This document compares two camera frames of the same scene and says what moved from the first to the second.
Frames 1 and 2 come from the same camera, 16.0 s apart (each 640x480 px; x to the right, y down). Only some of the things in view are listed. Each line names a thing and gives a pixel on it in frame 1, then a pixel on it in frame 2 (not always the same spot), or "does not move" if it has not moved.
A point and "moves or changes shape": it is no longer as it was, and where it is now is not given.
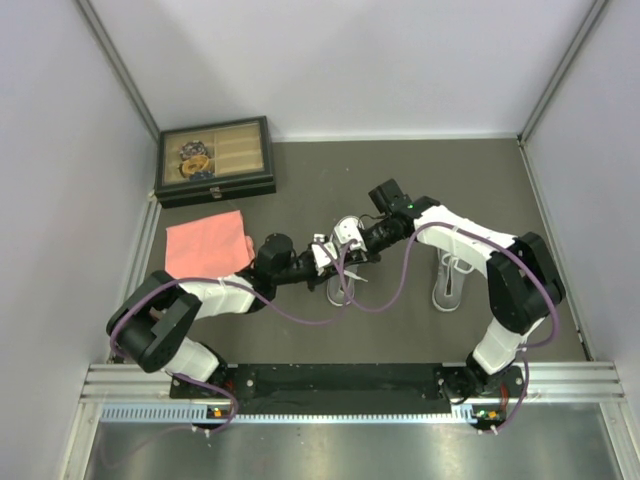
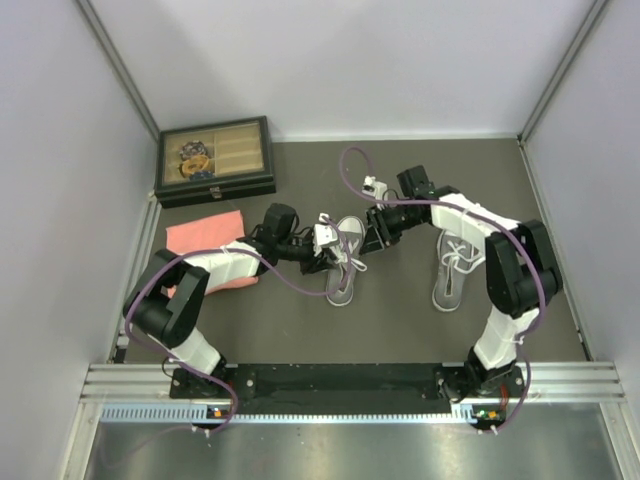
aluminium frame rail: x=599 y=382 does not move
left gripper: x=315 y=279 → x=321 y=262
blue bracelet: x=202 y=175 does not move
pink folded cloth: x=210 y=247 does not move
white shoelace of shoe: x=355 y=276 moves or changes shape
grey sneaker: x=340 y=287 does not move
